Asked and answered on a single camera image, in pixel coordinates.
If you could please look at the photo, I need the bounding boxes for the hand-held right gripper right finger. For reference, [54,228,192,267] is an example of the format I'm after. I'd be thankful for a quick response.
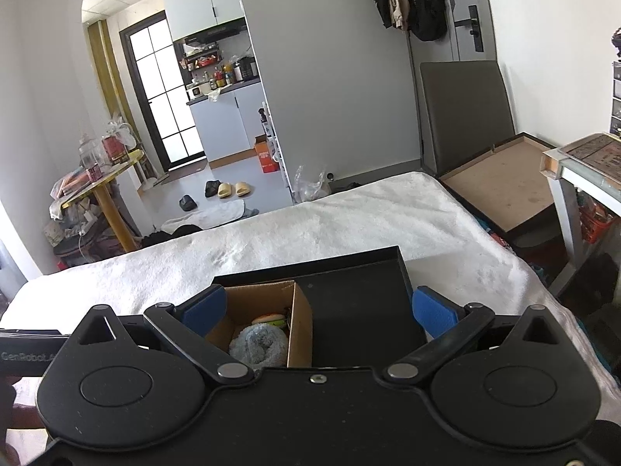
[382,286,578,386]

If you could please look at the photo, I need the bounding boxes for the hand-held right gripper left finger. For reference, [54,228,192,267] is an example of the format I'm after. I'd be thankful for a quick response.
[64,285,255,385]

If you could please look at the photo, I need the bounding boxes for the blue fluffy sock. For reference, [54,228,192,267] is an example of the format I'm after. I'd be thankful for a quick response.
[228,324,292,367]

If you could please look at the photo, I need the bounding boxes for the black tray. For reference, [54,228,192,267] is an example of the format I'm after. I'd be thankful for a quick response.
[213,246,428,367]

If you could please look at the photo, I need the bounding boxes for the brown cardboard box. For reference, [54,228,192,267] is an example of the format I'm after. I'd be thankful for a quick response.
[204,279,314,369]

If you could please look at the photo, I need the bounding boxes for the person's left hand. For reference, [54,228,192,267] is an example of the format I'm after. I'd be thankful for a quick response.
[0,383,49,464]

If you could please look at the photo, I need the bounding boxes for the white floor towel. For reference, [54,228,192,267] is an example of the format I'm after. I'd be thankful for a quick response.
[160,199,248,234]

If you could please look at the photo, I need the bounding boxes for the white fluffy blanket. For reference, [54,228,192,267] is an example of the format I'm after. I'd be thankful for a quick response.
[0,171,617,399]

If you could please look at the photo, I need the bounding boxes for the yellow round table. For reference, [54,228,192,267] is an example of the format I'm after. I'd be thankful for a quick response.
[61,150,144,253]

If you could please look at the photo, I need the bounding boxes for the brown framed board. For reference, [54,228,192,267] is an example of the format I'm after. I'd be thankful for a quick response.
[439,132,568,238]

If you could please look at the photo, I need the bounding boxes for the white desk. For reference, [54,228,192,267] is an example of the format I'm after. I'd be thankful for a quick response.
[542,133,621,297]

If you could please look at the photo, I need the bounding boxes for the clear plastic bag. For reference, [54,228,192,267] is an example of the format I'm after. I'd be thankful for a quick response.
[293,165,333,202]

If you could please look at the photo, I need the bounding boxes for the orange cardboard carton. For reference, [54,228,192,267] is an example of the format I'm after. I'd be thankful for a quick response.
[253,135,281,174]

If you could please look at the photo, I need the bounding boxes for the red canister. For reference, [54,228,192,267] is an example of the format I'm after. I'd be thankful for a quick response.
[101,135,128,166]

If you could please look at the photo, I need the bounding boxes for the white kitchen base cabinet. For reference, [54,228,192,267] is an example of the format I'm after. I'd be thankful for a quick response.
[187,80,279,166]

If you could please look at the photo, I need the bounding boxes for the red crate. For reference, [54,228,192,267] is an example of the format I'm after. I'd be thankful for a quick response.
[577,189,614,243]

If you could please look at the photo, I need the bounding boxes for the clear glass jar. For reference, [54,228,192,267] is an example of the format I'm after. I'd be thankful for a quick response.
[79,133,102,176]

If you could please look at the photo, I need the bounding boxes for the grey upholstered panel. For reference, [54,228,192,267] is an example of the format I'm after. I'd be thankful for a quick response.
[420,61,517,178]

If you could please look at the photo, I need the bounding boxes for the black-framed glass door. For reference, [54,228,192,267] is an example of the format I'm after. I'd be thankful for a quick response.
[119,10,207,173]

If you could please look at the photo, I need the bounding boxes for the yellow curtain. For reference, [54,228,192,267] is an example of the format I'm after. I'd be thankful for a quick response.
[87,19,141,156]

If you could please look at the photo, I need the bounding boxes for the grey entrance door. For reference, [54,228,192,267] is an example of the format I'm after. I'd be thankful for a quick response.
[444,0,500,64]

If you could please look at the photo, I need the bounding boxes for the grey drawer organizer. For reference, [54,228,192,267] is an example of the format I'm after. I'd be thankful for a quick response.
[609,61,621,137]

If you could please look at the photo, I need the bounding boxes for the black hanging bag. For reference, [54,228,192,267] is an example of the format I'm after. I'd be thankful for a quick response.
[364,0,449,42]

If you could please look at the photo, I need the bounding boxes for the white wall cabinet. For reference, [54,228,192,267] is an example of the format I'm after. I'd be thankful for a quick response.
[160,0,246,42]

